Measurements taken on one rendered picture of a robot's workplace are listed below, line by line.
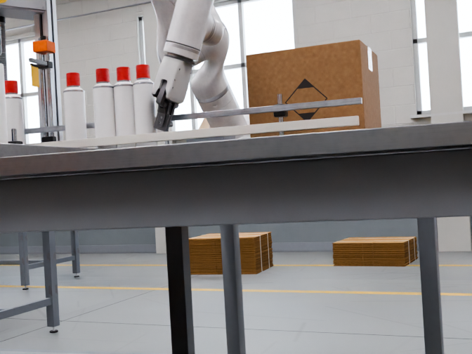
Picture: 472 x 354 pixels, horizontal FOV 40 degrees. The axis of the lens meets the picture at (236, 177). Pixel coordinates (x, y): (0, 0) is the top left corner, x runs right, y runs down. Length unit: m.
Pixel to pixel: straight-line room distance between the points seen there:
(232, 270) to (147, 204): 2.04
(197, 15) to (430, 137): 1.03
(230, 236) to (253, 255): 2.87
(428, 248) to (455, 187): 1.86
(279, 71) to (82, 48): 6.92
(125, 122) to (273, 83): 0.39
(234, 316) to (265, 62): 1.33
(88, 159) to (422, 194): 0.32
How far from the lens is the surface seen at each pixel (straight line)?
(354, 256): 5.77
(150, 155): 0.63
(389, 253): 5.69
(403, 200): 0.61
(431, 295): 2.49
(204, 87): 2.09
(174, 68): 1.51
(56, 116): 1.88
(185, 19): 1.53
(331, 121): 1.40
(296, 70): 1.66
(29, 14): 1.93
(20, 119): 1.76
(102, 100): 1.60
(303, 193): 0.62
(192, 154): 0.61
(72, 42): 8.62
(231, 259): 2.69
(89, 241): 8.38
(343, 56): 1.64
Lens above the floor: 0.79
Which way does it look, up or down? level
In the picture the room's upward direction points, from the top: 3 degrees counter-clockwise
